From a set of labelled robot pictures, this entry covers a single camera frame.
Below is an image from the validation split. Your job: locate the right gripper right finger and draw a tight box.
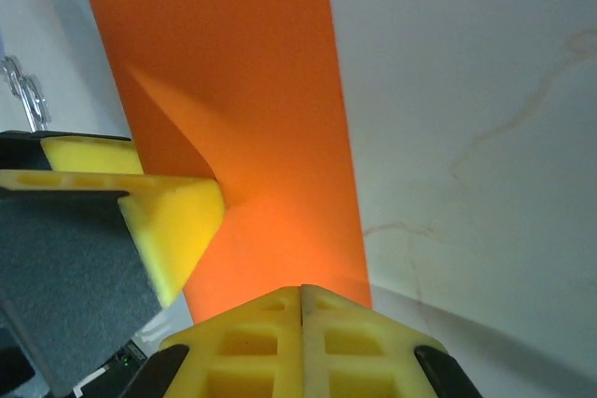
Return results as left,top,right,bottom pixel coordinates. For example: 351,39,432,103
300,283,484,398

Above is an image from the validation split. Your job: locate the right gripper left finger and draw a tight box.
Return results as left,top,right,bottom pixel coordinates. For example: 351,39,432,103
132,284,304,398

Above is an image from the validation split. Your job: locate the orange paper sheet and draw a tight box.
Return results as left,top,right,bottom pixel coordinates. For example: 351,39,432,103
72,0,374,327

